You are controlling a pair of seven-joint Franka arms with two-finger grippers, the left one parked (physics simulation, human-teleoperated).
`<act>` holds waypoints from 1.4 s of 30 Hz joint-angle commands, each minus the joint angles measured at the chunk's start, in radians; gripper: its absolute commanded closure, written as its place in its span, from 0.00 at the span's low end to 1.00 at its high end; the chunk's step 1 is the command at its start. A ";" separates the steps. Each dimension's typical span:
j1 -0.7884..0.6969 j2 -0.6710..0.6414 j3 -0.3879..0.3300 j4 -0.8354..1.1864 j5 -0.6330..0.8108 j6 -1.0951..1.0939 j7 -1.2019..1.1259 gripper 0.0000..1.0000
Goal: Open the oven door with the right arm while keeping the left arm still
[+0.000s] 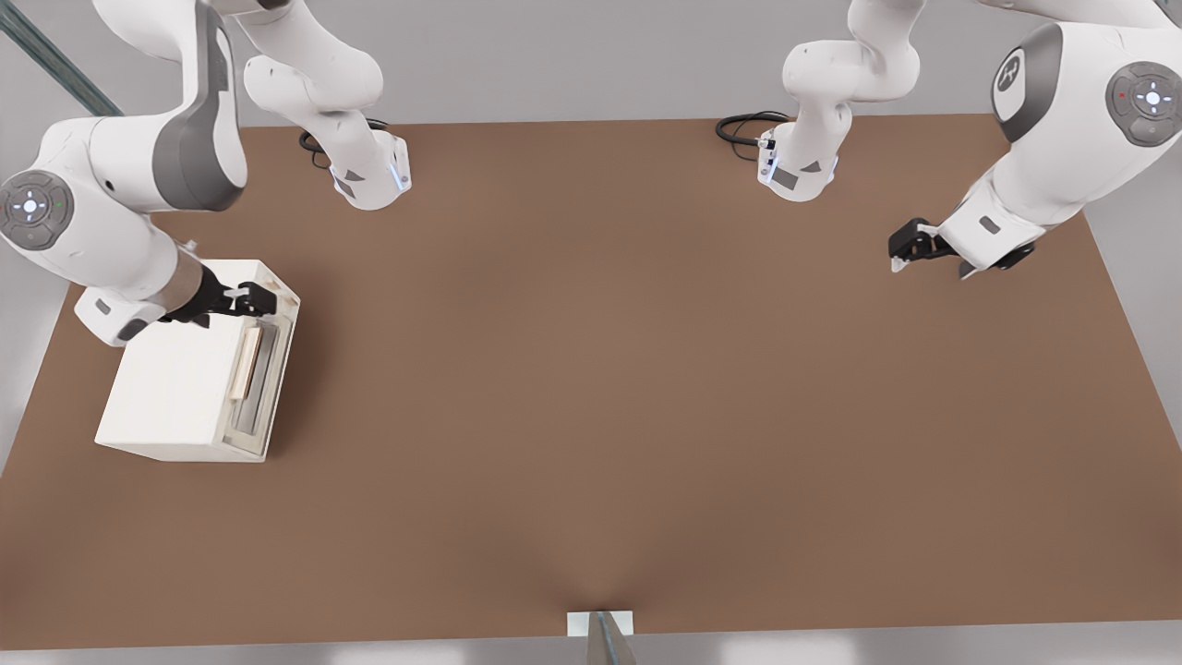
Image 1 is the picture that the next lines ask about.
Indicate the white oven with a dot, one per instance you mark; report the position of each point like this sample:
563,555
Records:
171,388

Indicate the silver frame post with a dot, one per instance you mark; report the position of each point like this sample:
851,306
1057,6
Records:
605,637
55,60

